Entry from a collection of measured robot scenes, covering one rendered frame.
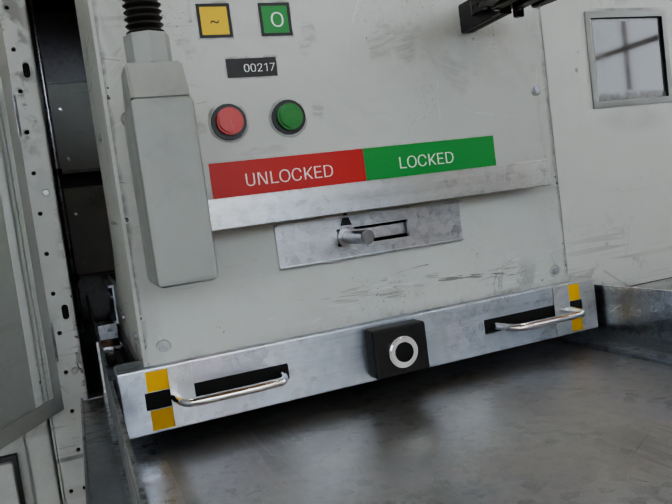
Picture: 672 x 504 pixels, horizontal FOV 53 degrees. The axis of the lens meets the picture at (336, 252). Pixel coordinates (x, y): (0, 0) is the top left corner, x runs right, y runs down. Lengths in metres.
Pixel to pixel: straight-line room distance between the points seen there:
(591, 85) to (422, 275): 0.59
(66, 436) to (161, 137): 0.50
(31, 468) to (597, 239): 0.91
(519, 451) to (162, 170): 0.34
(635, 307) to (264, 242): 0.42
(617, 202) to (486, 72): 0.52
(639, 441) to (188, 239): 0.37
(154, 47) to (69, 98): 0.99
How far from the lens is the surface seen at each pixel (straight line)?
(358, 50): 0.71
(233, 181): 0.65
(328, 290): 0.68
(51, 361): 0.90
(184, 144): 0.53
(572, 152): 1.18
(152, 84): 0.54
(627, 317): 0.83
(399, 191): 0.66
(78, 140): 1.53
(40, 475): 0.95
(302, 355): 0.66
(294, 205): 0.62
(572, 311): 0.80
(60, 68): 1.72
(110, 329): 0.99
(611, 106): 1.24
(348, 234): 0.66
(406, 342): 0.67
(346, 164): 0.69
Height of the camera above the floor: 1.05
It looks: 4 degrees down
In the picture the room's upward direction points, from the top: 7 degrees counter-clockwise
